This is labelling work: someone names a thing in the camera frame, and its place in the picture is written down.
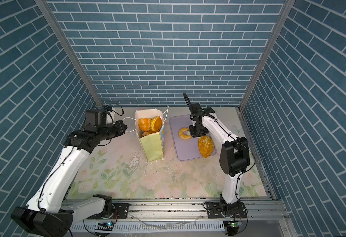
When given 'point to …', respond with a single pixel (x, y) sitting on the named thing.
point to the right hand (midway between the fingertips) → (195, 133)
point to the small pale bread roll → (144, 124)
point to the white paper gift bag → (153, 145)
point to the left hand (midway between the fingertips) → (128, 125)
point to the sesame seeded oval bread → (206, 145)
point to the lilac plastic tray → (185, 149)
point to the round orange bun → (156, 123)
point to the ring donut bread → (180, 134)
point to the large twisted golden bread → (145, 133)
